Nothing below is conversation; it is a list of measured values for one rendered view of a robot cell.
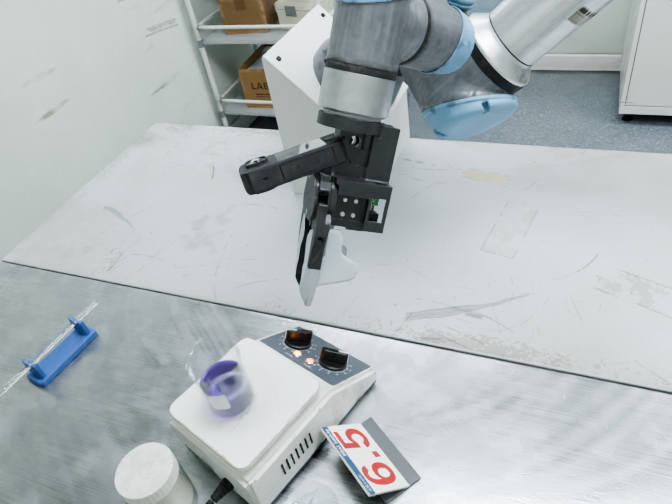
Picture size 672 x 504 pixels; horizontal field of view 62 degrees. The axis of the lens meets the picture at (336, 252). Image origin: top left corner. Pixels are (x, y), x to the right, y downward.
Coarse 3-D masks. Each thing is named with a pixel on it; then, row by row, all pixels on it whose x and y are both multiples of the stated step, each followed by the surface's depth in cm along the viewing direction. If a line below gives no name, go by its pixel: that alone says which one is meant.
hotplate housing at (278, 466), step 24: (288, 360) 63; (360, 384) 64; (312, 408) 58; (336, 408) 61; (288, 432) 56; (312, 432) 59; (216, 456) 56; (264, 456) 55; (288, 456) 57; (240, 480) 54; (264, 480) 55; (288, 480) 58
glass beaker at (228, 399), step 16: (208, 336) 56; (192, 352) 55; (208, 352) 56; (224, 352) 56; (240, 352) 54; (192, 368) 54; (240, 368) 54; (208, 384) 52; (224, 384) 52; (240, 384) 54; (208, 400) 54; (224, 400) 54; (240, 400) 55; (224, 416) 55; (240, 416) 56
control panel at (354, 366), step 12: (276, 336) 68; (312, 336) 70; (276, 348) 66; (288, 348) 66; (312, 348) 67; (336, 348) 68; (300, 360) 64; (348, 360) 66; (360, 360) 67; (312, 372) 62; (324, 372) 62; (336, 372) 63; (348, 372) 63; (336, 384) 61
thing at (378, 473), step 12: (336, 432) 60; (348, 432) 61; (360, 432) 62; (348, 444) 59; (360, 444) 60; (372, 444) 61; (360, 456) 58; (372, 456) 59; (360, 468) 56; (372, 468) 57; (384, 468) 58; (372, 480) 55; (384, 480) 56; (396, 480) 57
